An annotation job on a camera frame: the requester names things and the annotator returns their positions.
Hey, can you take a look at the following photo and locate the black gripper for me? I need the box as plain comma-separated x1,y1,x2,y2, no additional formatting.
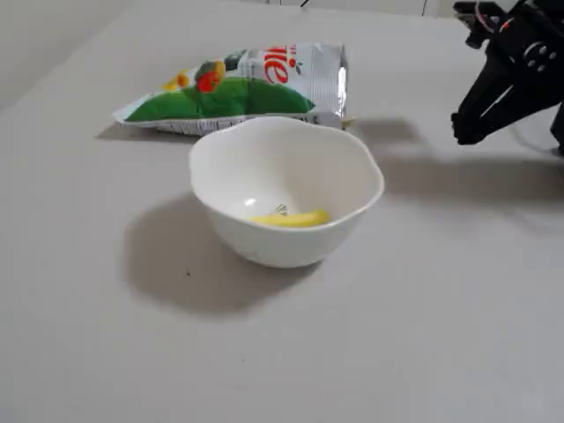
450,0,564,146

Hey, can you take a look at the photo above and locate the white ceramic bowl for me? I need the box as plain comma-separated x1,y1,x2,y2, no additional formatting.
188,115,385,270

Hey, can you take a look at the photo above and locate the white green veggie straw packet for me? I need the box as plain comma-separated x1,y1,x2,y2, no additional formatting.
112,41,358,136

